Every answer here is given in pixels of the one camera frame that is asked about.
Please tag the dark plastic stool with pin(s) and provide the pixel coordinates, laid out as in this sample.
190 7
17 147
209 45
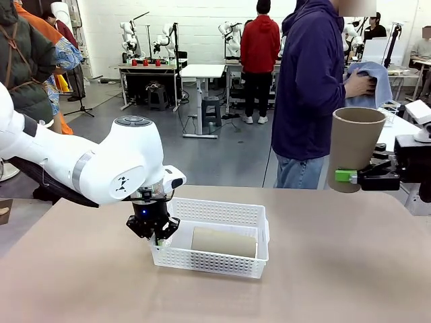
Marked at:
157 94

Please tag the seated person in grey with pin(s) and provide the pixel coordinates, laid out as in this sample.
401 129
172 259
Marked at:
422 47

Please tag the person in black top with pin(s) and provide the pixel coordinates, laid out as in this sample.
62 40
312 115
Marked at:
375 30

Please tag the beige tall cup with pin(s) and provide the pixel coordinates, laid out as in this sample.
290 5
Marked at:
353 141
222 242

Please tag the white height-adjustable desk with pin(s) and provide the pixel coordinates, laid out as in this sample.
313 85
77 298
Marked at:
202 70

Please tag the black tripod stand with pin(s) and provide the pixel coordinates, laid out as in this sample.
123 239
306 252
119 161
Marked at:
79 108

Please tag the figure in orange clothes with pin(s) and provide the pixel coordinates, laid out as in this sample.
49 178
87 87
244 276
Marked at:
40 27

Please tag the person's right hand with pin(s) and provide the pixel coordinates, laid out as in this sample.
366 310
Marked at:
360 87

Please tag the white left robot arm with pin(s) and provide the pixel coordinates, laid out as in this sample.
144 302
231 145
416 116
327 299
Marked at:
101 161

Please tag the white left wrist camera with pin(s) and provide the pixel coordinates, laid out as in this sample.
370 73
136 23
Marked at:
175 180

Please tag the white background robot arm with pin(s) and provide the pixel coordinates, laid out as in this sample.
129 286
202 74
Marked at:
353 37
165 38
230 35
129 37

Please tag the wood-topped table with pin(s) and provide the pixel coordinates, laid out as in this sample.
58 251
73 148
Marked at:
404 71

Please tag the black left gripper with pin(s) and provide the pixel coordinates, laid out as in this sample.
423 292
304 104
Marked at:
149 212

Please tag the tall black tripod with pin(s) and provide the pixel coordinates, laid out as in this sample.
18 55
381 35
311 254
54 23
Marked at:
392 43

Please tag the grey workbench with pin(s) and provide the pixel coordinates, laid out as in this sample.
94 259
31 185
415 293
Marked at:
234 65

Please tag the grey plastic stool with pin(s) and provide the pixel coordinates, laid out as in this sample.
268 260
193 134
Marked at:
211 101

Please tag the black power strip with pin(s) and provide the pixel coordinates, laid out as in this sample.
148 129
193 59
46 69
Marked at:
230 116

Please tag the white round fan base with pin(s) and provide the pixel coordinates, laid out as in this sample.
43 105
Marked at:
8 175

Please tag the blue cleaning cloth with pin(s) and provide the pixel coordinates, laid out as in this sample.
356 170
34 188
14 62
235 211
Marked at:
382 84

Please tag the white perforated plastic basket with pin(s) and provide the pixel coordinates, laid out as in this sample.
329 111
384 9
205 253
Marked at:
208 266

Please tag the person in red hoodie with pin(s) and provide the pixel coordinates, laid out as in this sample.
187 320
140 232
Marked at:
261 43

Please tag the dark workbench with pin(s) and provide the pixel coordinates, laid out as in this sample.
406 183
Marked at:
148 69

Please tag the person in purple hoodie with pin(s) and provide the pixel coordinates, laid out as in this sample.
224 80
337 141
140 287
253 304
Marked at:
306 84

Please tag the white board panel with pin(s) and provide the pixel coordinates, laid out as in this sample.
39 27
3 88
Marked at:
373 50

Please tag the brown flat object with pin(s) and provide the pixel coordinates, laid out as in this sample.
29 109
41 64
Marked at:
5 210

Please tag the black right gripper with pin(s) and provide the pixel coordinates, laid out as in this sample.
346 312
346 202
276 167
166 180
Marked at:
412 158

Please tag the figure in green puffer jacket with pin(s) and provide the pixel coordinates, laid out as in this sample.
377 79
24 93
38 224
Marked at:
23 67

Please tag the person in dark red top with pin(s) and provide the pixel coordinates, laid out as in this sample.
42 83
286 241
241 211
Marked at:
67 37

